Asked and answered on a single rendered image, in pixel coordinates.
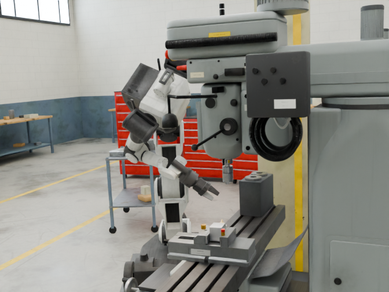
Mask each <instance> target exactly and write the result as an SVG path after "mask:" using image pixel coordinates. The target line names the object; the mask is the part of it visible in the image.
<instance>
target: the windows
mask: <svg viewBox="0 0 389 292"><path fill-rule="evenodd" d="M0 17H1V18H6V19H15V20H24V21H33V22H39V23H48V24H57V25H66V26H71V25H70V17H69V3H68V0H0Z"/></svg>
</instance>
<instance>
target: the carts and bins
mask: <svg viewBox="0 0 389 292"><path fill-rule="evenodd" d="M148 143H149V148H150V151H151V152H154V153H156V150H155V144H154V140H153V139H152V138H150V139H149V141H148ZM124 148H125V147H123V146H121V147H120V148H117V149H114V150H112V151H110V152H109V156H108V157H107V158H106V159H105V160H106V166H107V180H108V195H109V210H110V218H111V227H110V229H109V232H110V233H115V232H116V230H117V229H116V227H115V226H114V218H113V208H123V211H124V212H125V213H128V212H129V210H130V207H152V218H153V226H152V227H151V231H152V232H154V233H155V232H157V231H158V230H159V227H158V226H157V225H156V213H155V206H156V203H155V188H154V183H153V166H152V165H149V170H150V180H151V186H148V185H144V186H141V187H140V188H126V172H125V164H124V160H128V159H127V158H126V154H125V153H124ZM110 160H121V161H122V173H123V190H122V191H121V192H120V194H119V195H118V196H117V197H116V198H115V200H114V201H113V202H112V188H111V173H110V164H109V161H110Z"/></svg>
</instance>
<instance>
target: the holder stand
mask: <svg viewBox="0 0 389 292"><path fill-rule="evenodd" d="M239 194H240V215H244V216H254V217H262V216H263V215H264V214H265V213H266V212H267V211H268V210H270V209H271V208H272V207H273V206H274V202H273V174H269V173H267V172H265V171H254V172H252V173H251V174H250V175H249V176H245V178H243V179H242V180H240V181H239Z"/></svg>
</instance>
